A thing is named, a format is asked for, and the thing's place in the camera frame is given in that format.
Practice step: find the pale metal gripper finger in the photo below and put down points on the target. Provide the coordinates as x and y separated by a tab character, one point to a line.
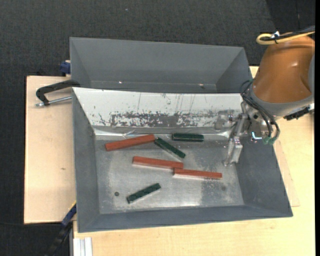
237	152
228	152

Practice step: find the red-brown flat block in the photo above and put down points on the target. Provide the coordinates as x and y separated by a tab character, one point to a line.
130	142
157	163
197	174

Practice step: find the dark green flat block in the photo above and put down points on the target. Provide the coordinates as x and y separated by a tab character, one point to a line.
170	148
187	137
143	193

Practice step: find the grey metal bin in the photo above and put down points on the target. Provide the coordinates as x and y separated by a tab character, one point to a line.
160	190

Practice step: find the black cylinder on white bracket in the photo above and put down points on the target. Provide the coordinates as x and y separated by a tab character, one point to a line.
296	114

